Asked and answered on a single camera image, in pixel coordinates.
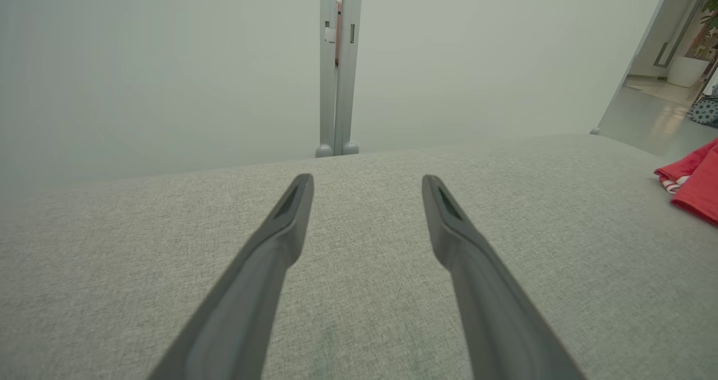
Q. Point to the grey metal door post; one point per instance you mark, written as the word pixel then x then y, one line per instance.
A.
pixel 327 88
pixel 349 88

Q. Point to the green leafy plant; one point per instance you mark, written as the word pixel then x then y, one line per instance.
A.
pixel 712 9

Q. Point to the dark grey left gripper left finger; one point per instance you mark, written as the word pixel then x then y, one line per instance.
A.
pixel 252 290

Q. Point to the red shorts with white trim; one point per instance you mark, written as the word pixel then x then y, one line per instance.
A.
pixel 676 169

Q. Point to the white plant pot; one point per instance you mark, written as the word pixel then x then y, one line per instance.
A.
pixel 685 71

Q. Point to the dark dotted cushion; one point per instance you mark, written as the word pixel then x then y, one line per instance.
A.
pixel 705 111

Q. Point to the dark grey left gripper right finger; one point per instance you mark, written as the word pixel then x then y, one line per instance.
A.
pixel 488 301

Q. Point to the red jersey with white sleeves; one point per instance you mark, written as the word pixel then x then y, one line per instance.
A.
pixel 704 192

